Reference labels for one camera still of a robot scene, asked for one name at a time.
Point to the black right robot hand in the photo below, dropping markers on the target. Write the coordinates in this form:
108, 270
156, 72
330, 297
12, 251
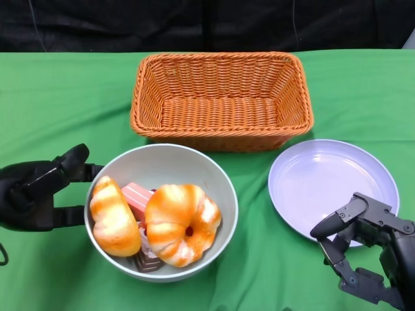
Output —
398, 246

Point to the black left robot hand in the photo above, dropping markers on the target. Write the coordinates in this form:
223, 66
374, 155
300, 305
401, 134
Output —
19, 194

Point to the pale grey-green bowl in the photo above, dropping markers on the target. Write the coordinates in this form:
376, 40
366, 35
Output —
168, 165

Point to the lavender round plate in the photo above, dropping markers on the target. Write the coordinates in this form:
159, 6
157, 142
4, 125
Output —
324, 181

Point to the salmon pink layered cake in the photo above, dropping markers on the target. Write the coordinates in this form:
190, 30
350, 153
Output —
136, 194

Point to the chocolate layered cake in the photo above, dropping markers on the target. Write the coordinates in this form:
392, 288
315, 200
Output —
149, 262

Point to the orange wicker basket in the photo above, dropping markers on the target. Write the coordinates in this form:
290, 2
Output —
220, 110

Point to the green tablecloth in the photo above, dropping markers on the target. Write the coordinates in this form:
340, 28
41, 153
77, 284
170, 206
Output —
65, 97

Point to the pale grey panel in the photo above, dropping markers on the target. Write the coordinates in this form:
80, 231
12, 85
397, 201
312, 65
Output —
410, 42

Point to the black backdrop curtain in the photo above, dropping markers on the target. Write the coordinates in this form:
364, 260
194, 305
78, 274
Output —
194, 26

